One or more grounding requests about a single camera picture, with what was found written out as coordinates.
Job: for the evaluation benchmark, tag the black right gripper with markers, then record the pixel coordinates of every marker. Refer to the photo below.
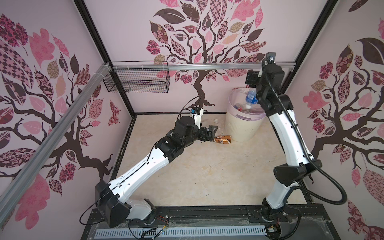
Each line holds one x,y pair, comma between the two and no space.
250,78

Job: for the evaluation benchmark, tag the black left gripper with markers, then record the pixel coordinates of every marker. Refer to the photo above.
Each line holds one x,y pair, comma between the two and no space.
210,134

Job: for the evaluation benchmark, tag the blue label water bottle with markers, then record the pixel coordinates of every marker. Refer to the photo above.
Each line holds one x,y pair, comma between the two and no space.
251,98

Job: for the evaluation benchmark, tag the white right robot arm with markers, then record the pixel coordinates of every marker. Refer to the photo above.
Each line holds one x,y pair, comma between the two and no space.
280,111

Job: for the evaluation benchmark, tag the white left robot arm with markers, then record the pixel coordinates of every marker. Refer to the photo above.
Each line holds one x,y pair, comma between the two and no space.
114,200

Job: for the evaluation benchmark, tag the white bin with purple liner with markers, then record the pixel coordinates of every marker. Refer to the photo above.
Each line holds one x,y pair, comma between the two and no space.
242,126

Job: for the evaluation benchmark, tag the clear bottle with white cap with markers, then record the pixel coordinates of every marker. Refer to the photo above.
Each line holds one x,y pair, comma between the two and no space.
220,125

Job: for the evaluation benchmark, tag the crushed orange coffee bottle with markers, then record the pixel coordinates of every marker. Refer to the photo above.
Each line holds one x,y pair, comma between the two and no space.
223,139

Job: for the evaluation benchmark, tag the aluminium rail on back wall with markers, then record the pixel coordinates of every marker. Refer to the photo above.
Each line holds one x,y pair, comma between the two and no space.
182,67

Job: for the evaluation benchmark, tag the aluminium rail on wall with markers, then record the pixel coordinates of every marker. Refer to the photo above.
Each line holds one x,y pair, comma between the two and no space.
23,180
182,67

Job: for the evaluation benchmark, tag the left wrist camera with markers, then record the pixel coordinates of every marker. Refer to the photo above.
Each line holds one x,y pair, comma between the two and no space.
197,114

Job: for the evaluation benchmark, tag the black wire mesh basket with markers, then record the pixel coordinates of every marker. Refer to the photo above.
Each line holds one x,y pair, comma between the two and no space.
138,77

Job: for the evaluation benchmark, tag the black corner frame post right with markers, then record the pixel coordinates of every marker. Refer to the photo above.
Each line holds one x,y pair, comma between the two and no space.
310,41

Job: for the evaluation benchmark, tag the black corner frame post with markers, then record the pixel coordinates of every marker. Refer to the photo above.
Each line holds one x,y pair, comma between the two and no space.
310,41
86,16

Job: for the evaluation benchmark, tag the white slotted cable duct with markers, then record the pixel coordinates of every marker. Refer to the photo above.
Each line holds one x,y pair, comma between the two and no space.
179,232

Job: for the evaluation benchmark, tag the aluminium rail on left wall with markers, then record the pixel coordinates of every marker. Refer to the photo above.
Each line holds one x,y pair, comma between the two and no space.
23,180

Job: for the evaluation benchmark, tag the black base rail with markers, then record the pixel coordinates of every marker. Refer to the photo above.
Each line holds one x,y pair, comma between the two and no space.
301,222

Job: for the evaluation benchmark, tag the black corner frame post left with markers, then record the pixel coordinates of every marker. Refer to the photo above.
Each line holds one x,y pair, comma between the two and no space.
86,16

